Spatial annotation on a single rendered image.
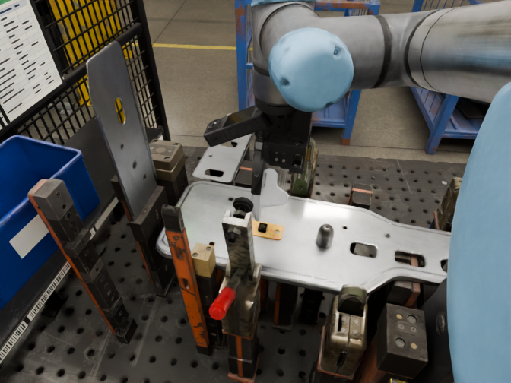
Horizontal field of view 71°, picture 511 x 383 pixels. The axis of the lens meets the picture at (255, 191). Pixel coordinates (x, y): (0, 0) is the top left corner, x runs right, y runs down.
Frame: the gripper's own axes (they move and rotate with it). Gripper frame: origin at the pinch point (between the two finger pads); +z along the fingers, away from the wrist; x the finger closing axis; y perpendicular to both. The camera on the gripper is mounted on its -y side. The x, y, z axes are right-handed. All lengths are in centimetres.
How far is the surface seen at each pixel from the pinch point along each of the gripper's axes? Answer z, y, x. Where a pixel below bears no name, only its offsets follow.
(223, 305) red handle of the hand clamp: -3.6, 0.5, -25.3
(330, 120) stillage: 91, 9, 172
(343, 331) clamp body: 4.2, 16.7, -21.3
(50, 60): -11, -54, 20
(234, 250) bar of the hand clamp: -3.1, -0.6, -16.3
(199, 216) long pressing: 11.0, -13.9, 0.5
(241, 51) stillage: 46, -51, 164
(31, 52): -14, -54, 16
